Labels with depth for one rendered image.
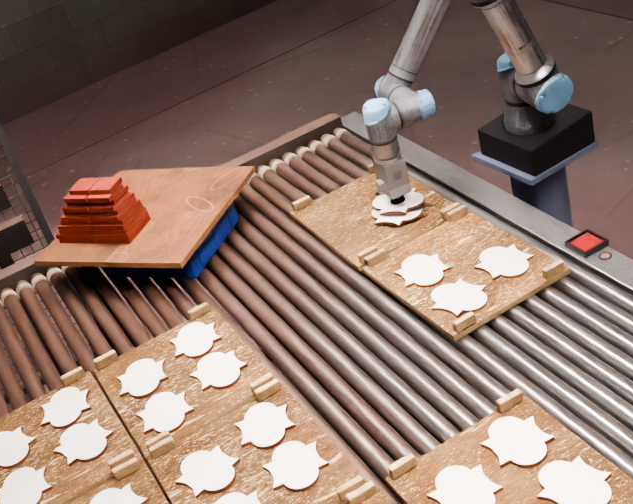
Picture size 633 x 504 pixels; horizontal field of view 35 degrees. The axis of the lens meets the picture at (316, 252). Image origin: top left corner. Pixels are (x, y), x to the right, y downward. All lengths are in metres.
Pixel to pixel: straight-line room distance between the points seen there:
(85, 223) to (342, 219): 0.73
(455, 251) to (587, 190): 2.00
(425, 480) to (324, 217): 1.09
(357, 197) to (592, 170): 1.94
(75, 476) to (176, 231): 0.83
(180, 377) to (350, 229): 0.67
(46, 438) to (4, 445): 0.10
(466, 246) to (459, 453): 0.73
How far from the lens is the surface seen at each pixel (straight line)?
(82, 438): 2.40
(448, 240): 2.64
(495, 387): 2.19
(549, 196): 3.12
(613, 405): 2.12
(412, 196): 2.79
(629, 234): 4.21
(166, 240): 2.80
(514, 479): 1.98
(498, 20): 2.70
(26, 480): 2.37
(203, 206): 2.90
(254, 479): 2.12
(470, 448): 2.05
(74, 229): 2.94
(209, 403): 2.34
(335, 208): 2.90
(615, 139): 4.89
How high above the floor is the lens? 2.38
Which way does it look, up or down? 32 degrees down
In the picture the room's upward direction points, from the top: 17 degrees counter-clockwise
